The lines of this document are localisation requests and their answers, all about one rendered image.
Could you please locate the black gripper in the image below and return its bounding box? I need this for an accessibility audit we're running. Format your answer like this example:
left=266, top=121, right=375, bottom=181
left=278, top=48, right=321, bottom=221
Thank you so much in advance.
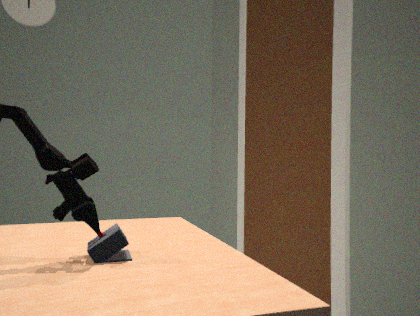
left=61, top=183, right=100, bottom=233

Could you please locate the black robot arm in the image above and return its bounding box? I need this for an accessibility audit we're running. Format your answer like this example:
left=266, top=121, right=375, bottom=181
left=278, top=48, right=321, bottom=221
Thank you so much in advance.
left=0, top=104, right=99, bottom=221

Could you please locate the grey metal panel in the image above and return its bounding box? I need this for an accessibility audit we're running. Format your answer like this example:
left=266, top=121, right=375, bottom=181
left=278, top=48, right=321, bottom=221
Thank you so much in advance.
left=87, top=222, right=132, bottom=263

